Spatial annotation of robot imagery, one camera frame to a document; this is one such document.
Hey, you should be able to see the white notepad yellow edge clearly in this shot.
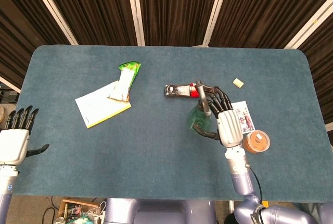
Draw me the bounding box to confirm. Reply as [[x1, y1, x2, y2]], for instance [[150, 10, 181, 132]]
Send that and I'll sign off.
[[75, 80, 132, 129]]

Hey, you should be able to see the green spray bottle black nozzle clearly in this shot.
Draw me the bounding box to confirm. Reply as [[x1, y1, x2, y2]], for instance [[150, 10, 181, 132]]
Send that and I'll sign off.
[[187, 80, 219, 132]]

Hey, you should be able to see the green snack bag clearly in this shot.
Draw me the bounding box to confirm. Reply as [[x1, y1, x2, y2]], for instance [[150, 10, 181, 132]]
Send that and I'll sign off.
[[108, 61, 143, 102]]

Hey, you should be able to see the white printed card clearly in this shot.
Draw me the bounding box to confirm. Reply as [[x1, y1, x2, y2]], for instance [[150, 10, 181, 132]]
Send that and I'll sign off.
[[230, 101, 255, 135]]

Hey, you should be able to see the brown pleated curtain panel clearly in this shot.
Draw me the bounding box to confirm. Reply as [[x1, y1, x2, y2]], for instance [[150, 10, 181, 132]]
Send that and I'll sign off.
[[299, 13, 333, 126], [39, 0, 138, 46], [210, 0, 333, 49], [0, 0, 71, 89], [136, 0, 224, 47]]

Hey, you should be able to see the right black-fingered robot hand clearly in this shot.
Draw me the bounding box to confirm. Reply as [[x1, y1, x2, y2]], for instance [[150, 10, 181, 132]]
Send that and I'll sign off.
[[191, 86, 245, 148]]

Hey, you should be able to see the left black-fingered robot hand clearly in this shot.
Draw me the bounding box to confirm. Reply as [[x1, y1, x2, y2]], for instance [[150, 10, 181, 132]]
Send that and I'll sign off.
[[0, 105, 50, 166]]

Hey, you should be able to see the cola bottle red label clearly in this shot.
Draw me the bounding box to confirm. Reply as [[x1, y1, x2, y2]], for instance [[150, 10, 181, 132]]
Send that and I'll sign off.
[[164, 82, 221, 100]]

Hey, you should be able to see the round orange lidded container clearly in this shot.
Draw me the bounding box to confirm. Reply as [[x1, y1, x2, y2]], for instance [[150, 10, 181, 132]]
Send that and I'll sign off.
[[242, 129, 271, 154]]

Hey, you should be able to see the cardboard box with clutter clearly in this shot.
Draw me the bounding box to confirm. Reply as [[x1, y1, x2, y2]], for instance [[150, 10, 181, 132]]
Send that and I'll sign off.
[[53, 199, 107, 224]]

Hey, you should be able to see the purple robot torso base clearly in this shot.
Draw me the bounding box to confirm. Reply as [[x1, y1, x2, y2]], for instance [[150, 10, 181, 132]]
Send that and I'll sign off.
[[104, 197, 218, 224]]

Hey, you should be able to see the black bag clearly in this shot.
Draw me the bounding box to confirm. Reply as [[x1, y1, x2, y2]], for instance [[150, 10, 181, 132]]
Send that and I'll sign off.
[[224, 211, 236, 224]]

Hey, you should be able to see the blue felt table mat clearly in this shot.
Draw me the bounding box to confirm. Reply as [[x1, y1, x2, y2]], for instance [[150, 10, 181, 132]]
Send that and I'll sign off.
[[11, 45, 333, 204]]

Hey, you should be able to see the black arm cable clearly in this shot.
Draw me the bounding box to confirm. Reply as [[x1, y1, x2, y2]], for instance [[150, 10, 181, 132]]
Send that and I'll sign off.
[[244, 164, 263, 206]]

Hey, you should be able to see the white partition frame post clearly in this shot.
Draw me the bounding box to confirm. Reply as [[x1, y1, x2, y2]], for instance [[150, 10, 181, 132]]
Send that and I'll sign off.
[[25, 0, 79, 45], [202, 0, 232, 47], [284, 7, 333, 49], [0, 76, 21, 94], [125, 0, 146, 46]]

